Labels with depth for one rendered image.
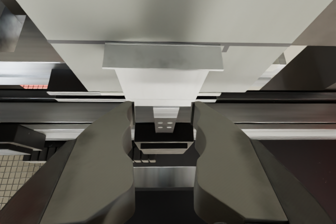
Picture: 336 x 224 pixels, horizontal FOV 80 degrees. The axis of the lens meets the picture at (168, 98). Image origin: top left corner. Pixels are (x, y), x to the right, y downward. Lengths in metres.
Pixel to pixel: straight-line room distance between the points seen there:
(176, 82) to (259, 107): 0.36
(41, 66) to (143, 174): 0.17
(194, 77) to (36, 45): 0.19
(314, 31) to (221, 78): 0.24
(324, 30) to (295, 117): 0.23
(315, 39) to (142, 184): 0.36
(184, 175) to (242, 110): 0.32
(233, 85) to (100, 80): 0.14
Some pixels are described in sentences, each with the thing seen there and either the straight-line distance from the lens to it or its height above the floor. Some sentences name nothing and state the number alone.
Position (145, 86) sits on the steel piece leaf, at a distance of 0.21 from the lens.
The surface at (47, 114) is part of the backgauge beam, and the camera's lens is 0.54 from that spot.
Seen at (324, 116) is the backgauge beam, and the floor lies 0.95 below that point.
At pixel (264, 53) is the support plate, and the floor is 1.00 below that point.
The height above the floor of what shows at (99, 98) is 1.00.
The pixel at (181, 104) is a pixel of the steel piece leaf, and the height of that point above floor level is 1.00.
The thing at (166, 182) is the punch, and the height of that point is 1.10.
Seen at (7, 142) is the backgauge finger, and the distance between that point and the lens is 0.51.
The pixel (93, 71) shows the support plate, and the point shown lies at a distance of 0.20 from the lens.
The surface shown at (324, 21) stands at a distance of 0.40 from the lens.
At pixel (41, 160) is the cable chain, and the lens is 0.69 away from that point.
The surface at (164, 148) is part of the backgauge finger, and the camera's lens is 0.42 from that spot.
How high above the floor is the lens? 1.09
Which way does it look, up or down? 22 degrees down
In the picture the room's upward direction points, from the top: 179 degrees clockwise
